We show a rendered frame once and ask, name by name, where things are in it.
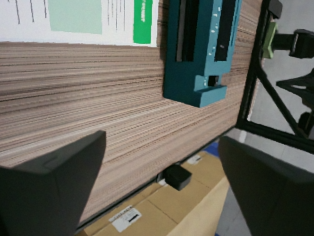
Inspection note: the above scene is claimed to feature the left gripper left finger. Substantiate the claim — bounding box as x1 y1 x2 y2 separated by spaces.
0 130 107 236

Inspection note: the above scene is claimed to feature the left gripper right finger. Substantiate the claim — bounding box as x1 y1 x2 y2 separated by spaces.
217 136 314 236

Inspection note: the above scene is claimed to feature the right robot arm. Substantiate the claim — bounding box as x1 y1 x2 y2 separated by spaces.
270 29 314 59

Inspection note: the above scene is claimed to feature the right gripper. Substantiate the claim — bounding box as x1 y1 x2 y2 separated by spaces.
275 68 314 140

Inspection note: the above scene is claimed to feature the white sheet of paper with printed lines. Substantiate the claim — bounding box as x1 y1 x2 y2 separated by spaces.
0 0 159 47

